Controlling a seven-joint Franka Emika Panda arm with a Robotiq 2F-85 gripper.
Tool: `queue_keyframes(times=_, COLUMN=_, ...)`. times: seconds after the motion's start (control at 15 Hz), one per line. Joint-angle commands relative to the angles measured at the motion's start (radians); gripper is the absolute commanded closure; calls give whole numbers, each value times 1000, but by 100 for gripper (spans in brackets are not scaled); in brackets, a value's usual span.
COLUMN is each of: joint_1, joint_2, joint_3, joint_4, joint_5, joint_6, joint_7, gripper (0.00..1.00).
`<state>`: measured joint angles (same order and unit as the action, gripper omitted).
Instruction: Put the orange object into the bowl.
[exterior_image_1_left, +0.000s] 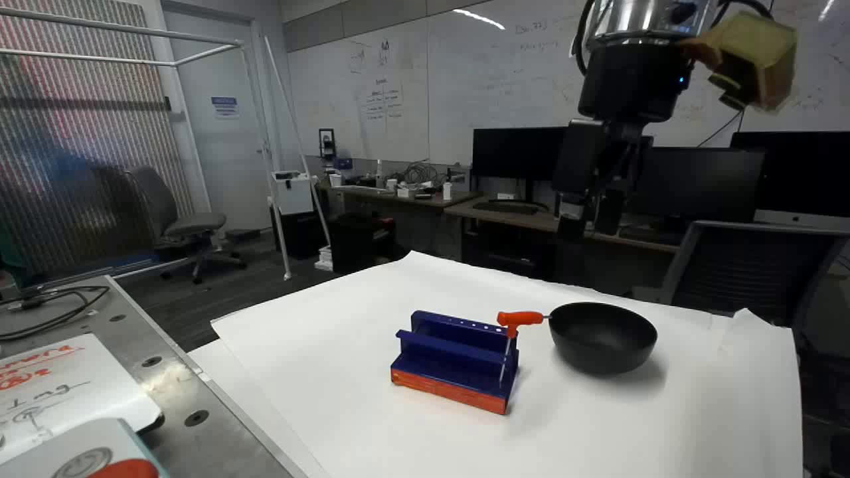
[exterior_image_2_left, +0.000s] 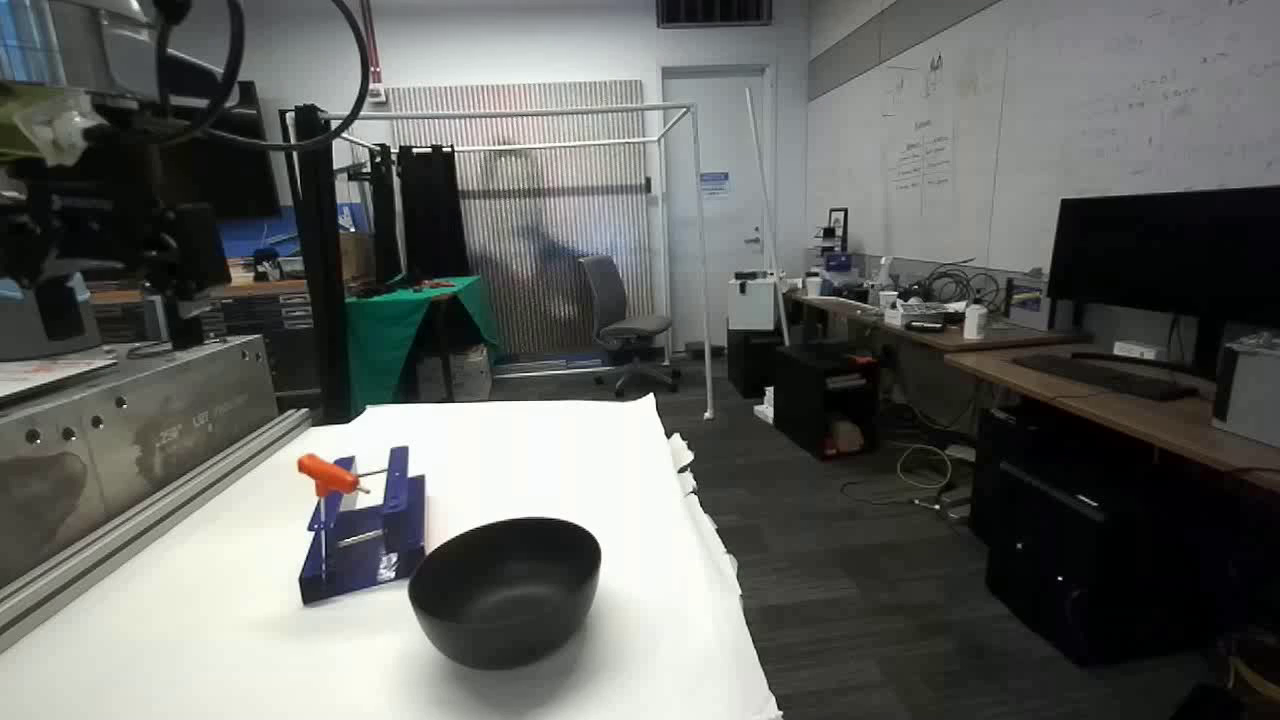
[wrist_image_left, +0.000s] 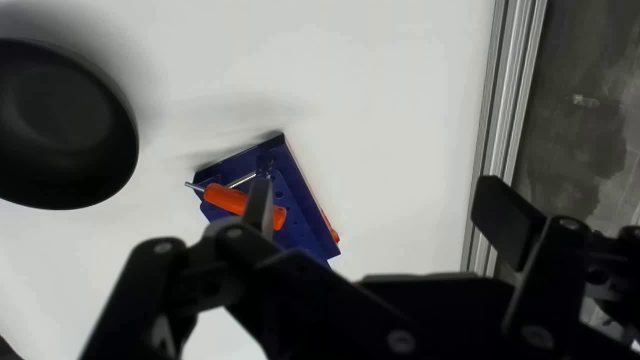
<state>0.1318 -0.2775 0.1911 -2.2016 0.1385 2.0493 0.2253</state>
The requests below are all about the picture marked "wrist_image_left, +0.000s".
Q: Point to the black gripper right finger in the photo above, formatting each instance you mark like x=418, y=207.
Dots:
x=579, y=290

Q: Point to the aluminium table edge rail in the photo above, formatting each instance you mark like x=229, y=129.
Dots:
x=512, y=50

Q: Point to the blue orange tool holder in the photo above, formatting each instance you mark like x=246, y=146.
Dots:
x=306, y=226

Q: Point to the black bowl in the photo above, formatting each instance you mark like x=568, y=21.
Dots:
x=69, y=137

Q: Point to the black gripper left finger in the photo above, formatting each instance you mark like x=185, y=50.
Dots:
x=290, y=304

